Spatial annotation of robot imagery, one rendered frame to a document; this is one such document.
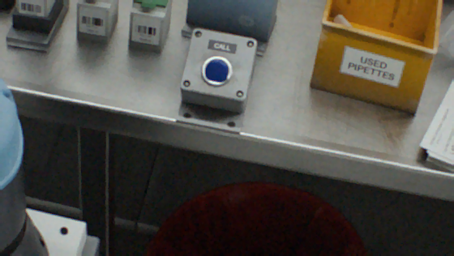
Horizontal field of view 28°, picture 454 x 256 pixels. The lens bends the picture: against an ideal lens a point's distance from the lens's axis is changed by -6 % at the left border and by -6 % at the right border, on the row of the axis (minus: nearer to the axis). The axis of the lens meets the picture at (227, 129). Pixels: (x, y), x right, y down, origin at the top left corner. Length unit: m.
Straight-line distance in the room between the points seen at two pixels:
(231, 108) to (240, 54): 0.06
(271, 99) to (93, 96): 0.20
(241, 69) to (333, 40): 0.11
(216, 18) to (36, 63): 0.22
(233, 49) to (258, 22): 0.11
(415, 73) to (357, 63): 0.07
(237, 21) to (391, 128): 0.22
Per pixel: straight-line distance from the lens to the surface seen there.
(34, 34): 1.12
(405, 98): 1.09
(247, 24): 1.12
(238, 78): 1.00
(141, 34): 1.10
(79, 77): 1.08
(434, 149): 1.05
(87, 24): 1.11
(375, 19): 1.18
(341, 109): 1.08
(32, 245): 0.82
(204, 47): 1.02
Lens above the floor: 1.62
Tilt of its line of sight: 46 degrees down
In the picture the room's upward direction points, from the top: 9 degrees clockwise
